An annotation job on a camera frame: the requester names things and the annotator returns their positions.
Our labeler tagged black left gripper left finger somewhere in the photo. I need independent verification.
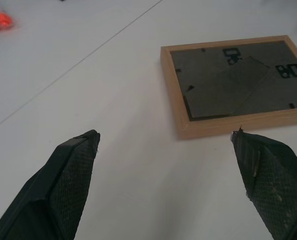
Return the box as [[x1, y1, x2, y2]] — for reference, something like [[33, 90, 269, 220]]
[[0, 129, 101, 240]]

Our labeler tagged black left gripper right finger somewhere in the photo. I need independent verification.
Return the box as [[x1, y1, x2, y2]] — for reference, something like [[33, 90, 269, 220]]
[[229, 126, 297, 240]]

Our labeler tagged wooden picture frame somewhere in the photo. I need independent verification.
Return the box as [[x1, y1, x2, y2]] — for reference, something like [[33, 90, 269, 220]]
[[160, 34, 297, 140]]

